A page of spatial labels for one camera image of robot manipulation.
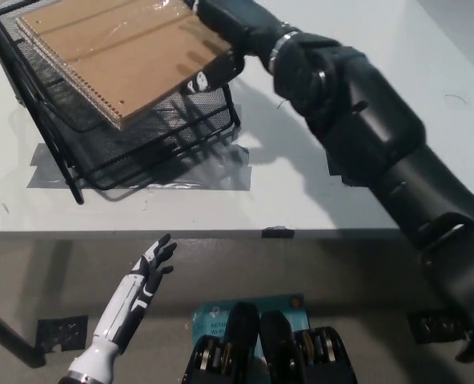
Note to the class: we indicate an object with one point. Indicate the purple spiral notebook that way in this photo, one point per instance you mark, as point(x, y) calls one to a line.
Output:
point(121, 52)

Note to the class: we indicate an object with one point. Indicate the black tape square patch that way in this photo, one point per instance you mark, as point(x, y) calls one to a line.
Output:
point(333, 168)

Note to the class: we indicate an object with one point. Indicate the grey tape patch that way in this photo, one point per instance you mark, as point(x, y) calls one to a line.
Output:
point(221, 180)

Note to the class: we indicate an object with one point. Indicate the small black tape strip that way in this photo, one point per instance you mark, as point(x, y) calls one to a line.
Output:
point(278, 232)

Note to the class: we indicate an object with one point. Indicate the teal cardboard box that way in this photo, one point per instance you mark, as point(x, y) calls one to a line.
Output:
point(277, 309)

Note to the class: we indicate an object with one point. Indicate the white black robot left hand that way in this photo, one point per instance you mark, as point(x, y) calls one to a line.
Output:
point(137, 296)

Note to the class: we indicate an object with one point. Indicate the black desk leg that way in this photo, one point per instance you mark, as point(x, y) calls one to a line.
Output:
point(9, 336)
point(465, 352)

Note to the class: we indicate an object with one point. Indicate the black mesh file tray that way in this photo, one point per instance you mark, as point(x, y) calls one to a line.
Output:
point(149, 152)

